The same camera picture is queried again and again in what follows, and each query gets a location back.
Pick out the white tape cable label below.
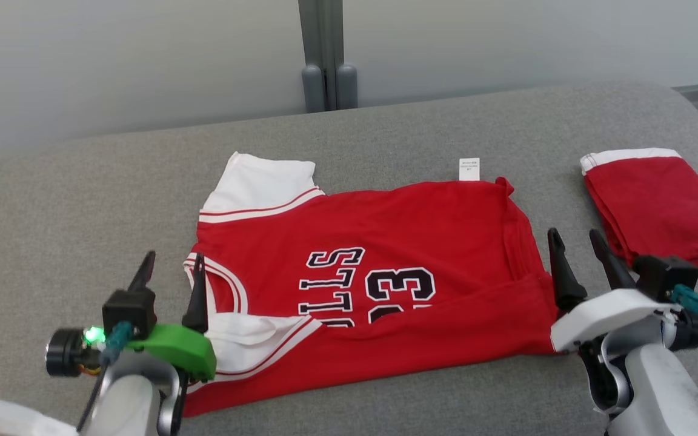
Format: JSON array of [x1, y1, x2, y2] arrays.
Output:
[[0, 397, 77, 436]]

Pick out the red shorts with white stripes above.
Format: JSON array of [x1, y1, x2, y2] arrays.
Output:
[[579, 148, 698, 271]]

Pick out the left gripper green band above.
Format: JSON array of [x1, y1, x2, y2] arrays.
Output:
[[45, 251, 218, 382]]

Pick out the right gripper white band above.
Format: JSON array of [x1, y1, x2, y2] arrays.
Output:
[[548, 228, 698, 353]]

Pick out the red jersey with white sleeves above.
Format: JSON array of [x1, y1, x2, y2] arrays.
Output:
[[182, 151, 562, 418]]

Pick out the grey partition post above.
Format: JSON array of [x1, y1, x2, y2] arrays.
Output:
[[297, 0, 359, 114]]

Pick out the grey fabric sofa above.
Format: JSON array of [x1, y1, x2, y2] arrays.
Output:
[[0, 82, 698, 436]]

